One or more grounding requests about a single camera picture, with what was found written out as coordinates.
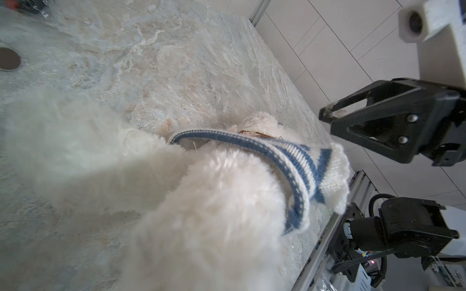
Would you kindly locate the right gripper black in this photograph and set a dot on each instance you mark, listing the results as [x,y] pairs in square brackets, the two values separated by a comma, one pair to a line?
[402,118]

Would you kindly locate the blue white striped shirt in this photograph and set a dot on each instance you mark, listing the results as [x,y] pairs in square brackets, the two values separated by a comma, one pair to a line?
[314,173]

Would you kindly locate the white teddy bear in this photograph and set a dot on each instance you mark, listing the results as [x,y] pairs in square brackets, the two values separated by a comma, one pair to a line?
[213,214]

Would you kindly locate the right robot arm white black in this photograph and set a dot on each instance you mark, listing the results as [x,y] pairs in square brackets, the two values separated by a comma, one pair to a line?
[408,227]

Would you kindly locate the small metal cylinder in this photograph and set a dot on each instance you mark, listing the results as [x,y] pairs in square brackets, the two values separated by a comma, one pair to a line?
[10,60]

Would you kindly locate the aluminium front rail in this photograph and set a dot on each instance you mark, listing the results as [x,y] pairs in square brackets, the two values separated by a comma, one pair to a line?
[316,275]

